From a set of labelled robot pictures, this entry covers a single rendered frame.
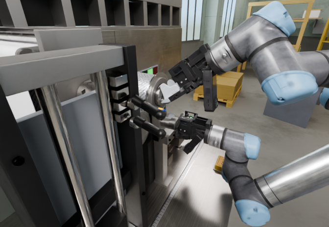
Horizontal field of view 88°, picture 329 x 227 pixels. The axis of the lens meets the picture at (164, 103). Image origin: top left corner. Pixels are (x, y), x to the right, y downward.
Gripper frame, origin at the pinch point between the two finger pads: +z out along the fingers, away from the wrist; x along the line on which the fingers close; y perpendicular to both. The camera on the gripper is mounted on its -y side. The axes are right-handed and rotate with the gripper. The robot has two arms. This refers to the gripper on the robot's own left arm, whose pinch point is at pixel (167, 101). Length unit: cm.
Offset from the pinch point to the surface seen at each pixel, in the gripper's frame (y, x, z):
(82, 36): 16.9, 25.0, -12.1
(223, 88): -51, -277, 77
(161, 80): 6.8, -2.5, -1.2
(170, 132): -9.3, 1.3, 5.0
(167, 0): 52, -68, 5
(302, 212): -148, -96, 16
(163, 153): -14.6, 2.8, 11.7
